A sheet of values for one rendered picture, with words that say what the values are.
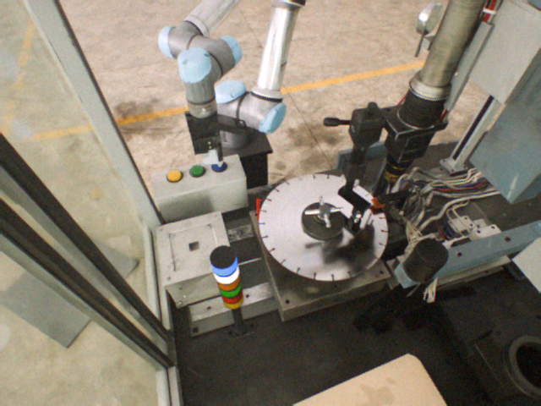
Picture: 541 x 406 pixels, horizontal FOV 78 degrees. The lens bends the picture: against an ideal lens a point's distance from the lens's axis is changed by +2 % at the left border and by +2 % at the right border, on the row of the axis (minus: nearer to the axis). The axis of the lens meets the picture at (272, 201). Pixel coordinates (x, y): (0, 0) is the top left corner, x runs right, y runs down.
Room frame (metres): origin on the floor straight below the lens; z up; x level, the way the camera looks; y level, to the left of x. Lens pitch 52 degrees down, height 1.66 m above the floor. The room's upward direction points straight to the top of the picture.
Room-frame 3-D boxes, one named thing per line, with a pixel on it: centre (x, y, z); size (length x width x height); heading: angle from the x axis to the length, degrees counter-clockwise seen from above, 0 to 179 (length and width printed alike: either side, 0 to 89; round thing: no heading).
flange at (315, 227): (0.48, -0.13, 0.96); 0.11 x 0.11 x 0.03
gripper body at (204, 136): (0.72, 0.19, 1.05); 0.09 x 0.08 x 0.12; 108
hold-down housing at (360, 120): (0.53, -0.19, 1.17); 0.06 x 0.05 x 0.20; 99
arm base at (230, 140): (1.04, 0.15, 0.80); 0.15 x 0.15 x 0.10
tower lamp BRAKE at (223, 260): (0.27, 0.08, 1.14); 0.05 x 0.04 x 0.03; 18
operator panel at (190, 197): (0.69, 0.23, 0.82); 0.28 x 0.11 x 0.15; 108
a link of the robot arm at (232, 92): (1.04, 0.15, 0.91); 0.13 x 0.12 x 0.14; 61
